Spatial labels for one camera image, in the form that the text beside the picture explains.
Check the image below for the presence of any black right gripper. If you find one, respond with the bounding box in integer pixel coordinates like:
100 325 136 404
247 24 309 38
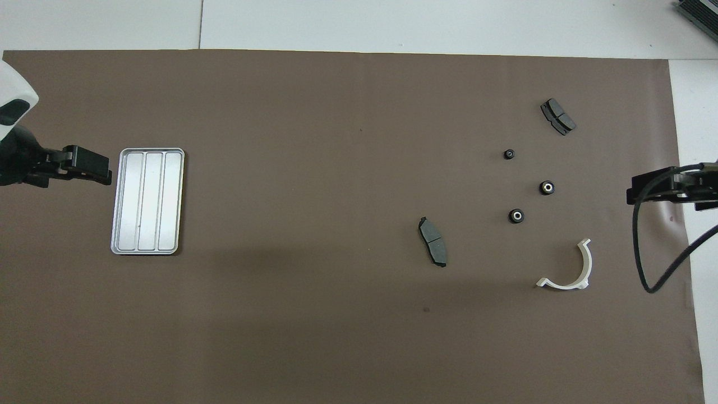
626 160 718 212

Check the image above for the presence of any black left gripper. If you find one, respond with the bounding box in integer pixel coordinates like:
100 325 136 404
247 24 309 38
0 125 113 189

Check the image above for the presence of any silver metal tray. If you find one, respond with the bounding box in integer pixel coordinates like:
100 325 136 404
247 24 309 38
111 148 185 256

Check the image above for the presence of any dark grey brake pad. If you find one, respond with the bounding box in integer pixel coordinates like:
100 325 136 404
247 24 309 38
540 98 577 136
418 217 448 268

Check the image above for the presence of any black finned device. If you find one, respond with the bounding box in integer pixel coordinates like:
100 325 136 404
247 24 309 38
675 0 718 27

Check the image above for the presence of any brown paper table mat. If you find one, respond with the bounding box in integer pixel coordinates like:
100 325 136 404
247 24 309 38
0 49 706 404

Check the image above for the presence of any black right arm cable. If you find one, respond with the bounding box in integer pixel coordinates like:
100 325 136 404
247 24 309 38
632 163 718 294

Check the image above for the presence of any white curved plastic bracket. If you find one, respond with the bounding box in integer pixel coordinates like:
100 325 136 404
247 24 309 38
536 238 593 291

